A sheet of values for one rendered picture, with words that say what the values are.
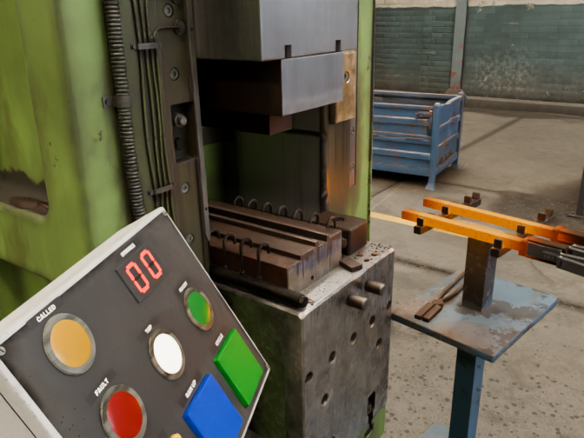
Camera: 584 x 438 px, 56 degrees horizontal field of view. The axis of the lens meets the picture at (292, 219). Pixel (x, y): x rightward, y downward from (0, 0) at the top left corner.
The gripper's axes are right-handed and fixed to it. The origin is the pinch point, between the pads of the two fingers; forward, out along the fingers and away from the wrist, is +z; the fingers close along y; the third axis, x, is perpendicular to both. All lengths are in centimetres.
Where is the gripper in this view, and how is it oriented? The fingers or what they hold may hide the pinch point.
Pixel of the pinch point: (545, 250)
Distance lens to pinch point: 135.7
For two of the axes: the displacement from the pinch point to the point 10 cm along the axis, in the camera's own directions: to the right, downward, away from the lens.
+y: 7.0, -2.7, 6.6
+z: -7.1, -2.3, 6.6
